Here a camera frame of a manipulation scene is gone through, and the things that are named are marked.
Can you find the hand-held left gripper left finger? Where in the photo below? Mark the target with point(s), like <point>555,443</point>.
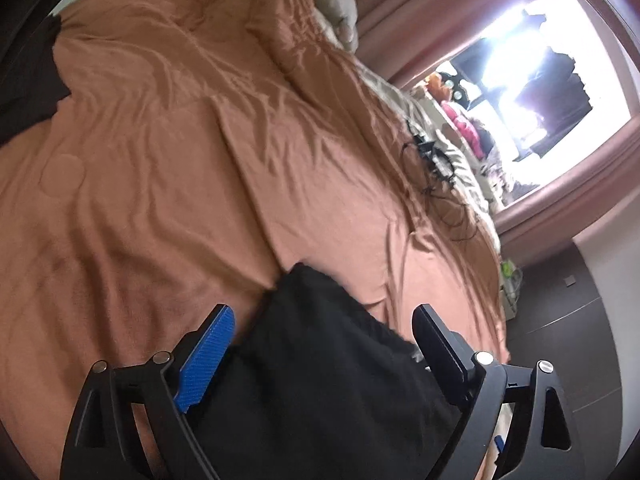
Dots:
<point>207,355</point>

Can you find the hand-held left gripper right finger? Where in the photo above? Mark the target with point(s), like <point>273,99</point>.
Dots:
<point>445,355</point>

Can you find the black button-up jacket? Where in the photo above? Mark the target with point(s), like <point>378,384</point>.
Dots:
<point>325,385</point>

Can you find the small white nightstand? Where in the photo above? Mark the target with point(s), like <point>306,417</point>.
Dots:
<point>512,295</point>

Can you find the small green item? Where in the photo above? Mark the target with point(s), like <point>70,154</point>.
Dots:
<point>506,269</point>

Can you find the printed cloth pile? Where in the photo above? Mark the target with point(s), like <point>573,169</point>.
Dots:
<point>505,175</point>

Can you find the orange bed blanket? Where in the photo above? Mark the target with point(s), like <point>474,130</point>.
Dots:
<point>175,160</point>

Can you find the pink curtain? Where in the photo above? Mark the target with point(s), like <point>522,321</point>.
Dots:
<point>400,10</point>
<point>575,195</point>

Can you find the pink plush toy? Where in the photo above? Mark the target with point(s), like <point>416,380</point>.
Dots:
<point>465,127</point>

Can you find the beige bed sheet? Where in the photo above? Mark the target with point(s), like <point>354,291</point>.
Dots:
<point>395,95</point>

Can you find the black plush toy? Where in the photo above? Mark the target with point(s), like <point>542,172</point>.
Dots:
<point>457,90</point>

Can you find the orange plush toy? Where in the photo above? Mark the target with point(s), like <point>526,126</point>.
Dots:
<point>436,87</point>

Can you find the dark hanging garment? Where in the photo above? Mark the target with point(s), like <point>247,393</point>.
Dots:
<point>555,85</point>
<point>534,19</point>

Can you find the folded black garment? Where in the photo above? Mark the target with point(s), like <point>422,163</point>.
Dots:
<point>30,75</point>

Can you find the grey plush toy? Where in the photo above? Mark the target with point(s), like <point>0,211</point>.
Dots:
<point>335,5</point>

